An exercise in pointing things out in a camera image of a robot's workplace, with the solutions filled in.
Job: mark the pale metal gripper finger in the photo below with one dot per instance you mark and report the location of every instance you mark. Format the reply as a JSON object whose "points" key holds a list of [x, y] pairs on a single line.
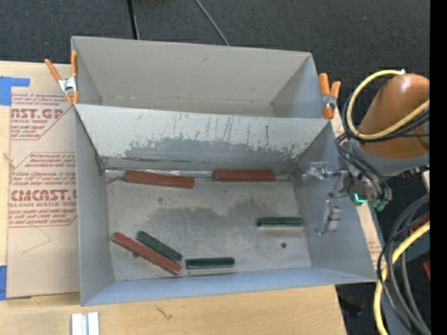
{"points": [[319, 173], [331, 218]]}

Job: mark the dark green flat block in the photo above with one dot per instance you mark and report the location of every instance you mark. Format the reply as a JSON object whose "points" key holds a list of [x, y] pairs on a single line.
{"points": [[279, 221], [159, 245], [209, 263]]}

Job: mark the red-brown flat block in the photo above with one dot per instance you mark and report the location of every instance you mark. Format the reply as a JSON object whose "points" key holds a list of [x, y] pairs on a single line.
{"points": [[159, 179], [146, 253], [244, 175]]}

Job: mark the grey metal bin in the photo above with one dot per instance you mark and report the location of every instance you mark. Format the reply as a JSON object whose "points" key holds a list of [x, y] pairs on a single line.
{"points": [[195, 222]]}

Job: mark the brown cardboard board, red print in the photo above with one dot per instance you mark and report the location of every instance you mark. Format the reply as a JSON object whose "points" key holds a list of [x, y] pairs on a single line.
{"points": [[42, 257]]}

